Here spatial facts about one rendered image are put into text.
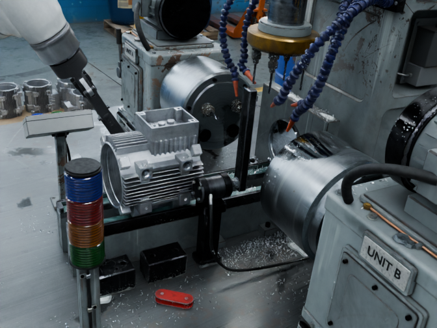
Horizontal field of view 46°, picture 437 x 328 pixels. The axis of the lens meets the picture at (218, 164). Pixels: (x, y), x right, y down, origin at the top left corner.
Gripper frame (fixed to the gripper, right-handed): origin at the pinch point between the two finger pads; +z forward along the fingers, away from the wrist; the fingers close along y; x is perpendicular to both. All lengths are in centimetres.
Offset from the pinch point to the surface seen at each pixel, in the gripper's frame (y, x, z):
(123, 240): -13.1, 13.7, 20.2
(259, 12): 428, -240, 225
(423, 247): -69, -26, 10
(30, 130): 16.8, 17.0, -2.3
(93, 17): 564, -80, 169
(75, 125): 16.7, 7.5, 3.5
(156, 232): -13.2, 6.5, 24.3
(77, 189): -38.4, 11.5, -15.2
